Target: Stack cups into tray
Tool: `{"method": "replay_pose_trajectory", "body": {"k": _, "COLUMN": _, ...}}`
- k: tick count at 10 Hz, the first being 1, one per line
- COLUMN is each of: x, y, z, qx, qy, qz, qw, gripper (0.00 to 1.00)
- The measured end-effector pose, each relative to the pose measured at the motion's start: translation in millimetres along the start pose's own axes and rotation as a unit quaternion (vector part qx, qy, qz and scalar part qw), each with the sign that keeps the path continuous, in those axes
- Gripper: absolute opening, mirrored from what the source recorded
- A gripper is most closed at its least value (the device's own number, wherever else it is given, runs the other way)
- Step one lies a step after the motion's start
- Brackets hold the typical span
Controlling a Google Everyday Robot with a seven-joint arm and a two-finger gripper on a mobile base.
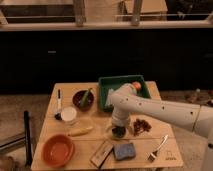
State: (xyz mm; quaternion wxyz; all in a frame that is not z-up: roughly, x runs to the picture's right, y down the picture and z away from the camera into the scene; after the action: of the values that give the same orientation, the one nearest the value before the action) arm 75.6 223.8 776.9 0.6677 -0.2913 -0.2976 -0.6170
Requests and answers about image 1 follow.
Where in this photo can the green plastic tray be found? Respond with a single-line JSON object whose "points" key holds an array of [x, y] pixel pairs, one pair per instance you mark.
{"points": [[113, 83]]}

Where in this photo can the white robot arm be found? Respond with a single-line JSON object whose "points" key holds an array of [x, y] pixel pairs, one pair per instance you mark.
{"points": [[192, 117]]}

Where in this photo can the white cup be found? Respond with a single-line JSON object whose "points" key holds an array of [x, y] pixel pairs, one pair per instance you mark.
{"points": [[69, 115]]}

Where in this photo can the clear cup in tray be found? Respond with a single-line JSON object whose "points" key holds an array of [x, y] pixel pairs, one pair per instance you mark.
{"points": [[108, 99]]}

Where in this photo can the wooden block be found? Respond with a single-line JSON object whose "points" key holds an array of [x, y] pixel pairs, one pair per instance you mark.
{"points": [[101, 153]]}

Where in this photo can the black bar beside table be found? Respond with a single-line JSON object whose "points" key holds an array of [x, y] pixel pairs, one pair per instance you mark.
{"points": [[27, 139]]}

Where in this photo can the brown dried fruit pile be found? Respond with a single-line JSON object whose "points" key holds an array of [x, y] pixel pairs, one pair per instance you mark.
{"points": [[141, 125]]}

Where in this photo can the dark maroon bowl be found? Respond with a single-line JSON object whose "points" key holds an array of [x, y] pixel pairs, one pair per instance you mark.
{"points": [[78, 97]]}

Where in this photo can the orange ball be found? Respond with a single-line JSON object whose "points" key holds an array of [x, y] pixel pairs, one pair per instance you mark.
{"points": [[137, 85]]}

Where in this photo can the orange bowl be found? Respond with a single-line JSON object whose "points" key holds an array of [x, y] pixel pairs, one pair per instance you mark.
{"points": [[57, 151]]}

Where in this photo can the green utensil in bowl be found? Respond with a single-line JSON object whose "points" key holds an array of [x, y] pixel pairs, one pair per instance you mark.
{"points": [[85, 99]]}

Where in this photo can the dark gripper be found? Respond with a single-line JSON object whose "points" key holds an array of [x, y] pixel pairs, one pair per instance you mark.
{"points": [[118, 132]]}

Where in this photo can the blue sponge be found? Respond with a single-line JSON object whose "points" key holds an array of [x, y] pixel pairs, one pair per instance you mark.
{"points": [[124, 151]]}

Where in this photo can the black and white marker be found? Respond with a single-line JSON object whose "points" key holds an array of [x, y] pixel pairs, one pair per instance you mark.
{"points": [[59, 104]]}

